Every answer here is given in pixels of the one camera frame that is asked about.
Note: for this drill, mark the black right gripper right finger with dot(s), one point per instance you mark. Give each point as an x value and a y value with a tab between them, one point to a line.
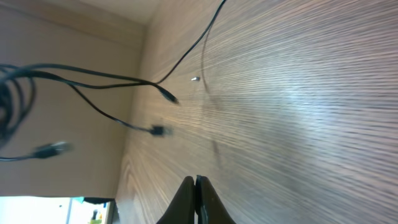
208	205

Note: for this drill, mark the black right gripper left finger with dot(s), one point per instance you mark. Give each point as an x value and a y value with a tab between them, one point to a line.
182	207

